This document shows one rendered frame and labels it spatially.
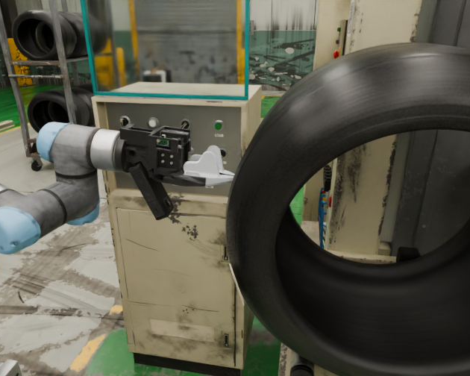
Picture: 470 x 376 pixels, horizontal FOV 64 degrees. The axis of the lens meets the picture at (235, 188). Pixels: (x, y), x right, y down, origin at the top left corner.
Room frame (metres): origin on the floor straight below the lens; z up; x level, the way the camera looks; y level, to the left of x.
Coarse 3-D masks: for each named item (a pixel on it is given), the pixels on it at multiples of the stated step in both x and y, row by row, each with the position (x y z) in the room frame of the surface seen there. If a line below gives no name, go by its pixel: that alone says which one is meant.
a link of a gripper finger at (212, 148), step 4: (208, 148) 0.65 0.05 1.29; (212, 148) 0.65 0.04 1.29; (216, 148) 0.64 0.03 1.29; (216, 152) 0.64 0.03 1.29; (220, 152) 0.64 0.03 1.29; (192, 156) 0.65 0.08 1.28; (196, 156) 0.65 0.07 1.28; (200, 156) 0.65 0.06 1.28; (216, 156) 0.64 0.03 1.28; (220, 156) 0.64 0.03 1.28; (192, 160) 0.65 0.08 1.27; (196, 160) 0.65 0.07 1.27; (220, 160) 0.64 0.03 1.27; (220, 164) 0.64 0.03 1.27; (220, 168) 0.64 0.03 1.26; (220, 172) 0.63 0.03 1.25; (224, 172) 0.63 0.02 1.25; (228, 172) 0.63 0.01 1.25
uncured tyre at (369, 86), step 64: (384, 64) 0.50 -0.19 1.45; (448, 64) 0.48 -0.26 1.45; (320, 128) 0.48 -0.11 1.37; (384, 128) 0.46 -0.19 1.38; (448, 128) 0.45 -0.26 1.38; (256, 192) 0.50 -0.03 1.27; (256, 256) 0.49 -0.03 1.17; (320, 256) 0.74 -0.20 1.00; (448, 256) 0.69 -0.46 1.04; (320, 320) 0.62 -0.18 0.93; (384, 320) 0.64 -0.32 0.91; (448, 320) 0.59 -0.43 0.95
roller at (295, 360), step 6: (294, 354) 0.54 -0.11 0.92; (294, 360) 0.53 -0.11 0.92; (300, 360) 0.52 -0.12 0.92; (306, 360) 0.52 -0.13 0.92; (294, 366) 0.51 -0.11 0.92; (300, 366) 0.51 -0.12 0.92; (306, 366) 0.51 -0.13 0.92; (312, 366) 0.51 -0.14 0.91; (294, 372) 0.51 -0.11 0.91; (300, 372) 0.50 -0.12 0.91; (306, 372) 0.50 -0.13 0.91; (312, 372) 0.50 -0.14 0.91
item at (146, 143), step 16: (128, 128) 0.65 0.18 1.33; (144, 128) 0.65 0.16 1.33; (160, 128) 0.66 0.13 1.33; (176, 128) 0.67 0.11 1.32; (128, 144) 0.64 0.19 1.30; (144, 144) 0.63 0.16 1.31; (160, 144) 0.63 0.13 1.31; (176, 144) 0.60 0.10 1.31; (128, 160) 0.64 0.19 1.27; (144, 160) 0.63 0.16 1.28; (160, 160) 0.62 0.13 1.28; (176, 160) 0.62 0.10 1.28; (160, 176) 0.63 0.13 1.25
